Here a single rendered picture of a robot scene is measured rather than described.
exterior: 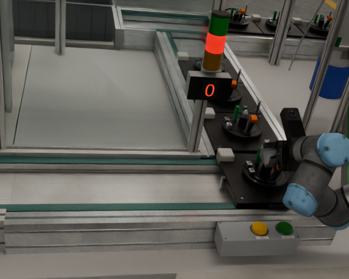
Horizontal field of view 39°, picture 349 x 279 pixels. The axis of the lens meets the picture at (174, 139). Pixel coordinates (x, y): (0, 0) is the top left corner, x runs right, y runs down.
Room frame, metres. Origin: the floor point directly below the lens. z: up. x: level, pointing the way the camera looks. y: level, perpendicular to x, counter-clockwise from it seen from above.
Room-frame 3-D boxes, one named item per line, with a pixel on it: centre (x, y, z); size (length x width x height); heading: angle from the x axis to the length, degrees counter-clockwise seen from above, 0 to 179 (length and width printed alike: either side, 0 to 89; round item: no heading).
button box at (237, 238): (0.97, -0.25, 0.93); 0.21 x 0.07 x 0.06; 104
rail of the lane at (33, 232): (0.98, -0.05, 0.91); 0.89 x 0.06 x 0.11; 104
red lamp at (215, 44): (1.27, -0.07, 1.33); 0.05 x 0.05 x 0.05
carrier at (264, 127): (1.45, -0.22, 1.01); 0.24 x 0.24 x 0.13; 14
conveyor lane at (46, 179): (1.15, 0.01, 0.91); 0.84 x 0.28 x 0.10; 104
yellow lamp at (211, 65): (1.27, -0.07, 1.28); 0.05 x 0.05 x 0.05
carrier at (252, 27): (2.56, -0.22, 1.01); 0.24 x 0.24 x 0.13; 14
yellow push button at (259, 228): (0.97, -0.25, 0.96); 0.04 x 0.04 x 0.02
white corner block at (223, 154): (1.27, -0.16, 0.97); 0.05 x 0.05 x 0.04; 14
